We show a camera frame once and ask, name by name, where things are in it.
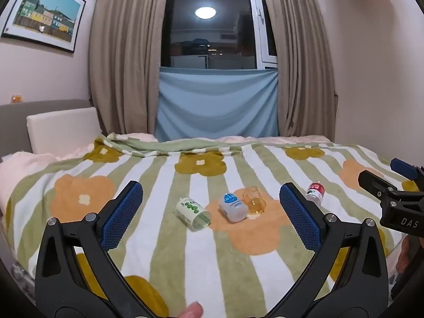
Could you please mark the white pillow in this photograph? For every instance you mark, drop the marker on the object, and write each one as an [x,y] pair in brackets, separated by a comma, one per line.
[63,131]

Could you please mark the beige curtain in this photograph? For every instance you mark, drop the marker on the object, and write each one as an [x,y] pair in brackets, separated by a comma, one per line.
[126,56]
[298,56]

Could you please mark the window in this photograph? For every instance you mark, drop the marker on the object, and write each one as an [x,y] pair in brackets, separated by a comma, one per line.
[212,29]

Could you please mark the striped floral blanket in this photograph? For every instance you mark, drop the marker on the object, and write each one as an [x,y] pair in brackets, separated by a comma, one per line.
[215,248]

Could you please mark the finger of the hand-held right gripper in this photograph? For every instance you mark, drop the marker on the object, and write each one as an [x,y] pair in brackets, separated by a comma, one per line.
[372,182]
[402,167]

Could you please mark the grey headboard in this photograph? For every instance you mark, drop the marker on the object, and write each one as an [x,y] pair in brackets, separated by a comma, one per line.
[13,122]

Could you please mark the green dotted cup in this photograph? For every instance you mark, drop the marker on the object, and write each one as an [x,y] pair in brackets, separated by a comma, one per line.
[193,213]

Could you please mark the small orange object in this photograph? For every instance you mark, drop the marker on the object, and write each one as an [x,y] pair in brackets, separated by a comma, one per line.
[16,98]

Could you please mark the white bottle with blue label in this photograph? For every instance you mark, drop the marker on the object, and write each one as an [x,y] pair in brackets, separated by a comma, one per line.
[232,207]

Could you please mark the light blue cloth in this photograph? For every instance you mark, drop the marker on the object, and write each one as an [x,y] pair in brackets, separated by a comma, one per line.
[217,104]

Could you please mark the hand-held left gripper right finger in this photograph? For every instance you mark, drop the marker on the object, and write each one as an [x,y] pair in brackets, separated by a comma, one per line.
[299,218]

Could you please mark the framed picture of houses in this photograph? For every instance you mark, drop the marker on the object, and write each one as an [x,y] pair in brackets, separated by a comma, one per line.
[44,10]

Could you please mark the person's left hand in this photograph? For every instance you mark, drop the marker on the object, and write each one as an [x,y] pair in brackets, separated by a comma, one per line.
[191,312]

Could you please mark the small bottle with red label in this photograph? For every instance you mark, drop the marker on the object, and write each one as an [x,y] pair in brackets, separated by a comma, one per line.
[314,192]

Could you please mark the clear plastic object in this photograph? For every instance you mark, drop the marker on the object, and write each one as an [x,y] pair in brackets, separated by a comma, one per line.
[17,271]

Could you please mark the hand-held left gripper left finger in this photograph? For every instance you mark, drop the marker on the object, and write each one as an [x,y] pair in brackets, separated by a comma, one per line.
[122,217]

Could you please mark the amber transparent cup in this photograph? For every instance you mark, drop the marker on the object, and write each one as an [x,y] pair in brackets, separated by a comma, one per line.
[254,200]

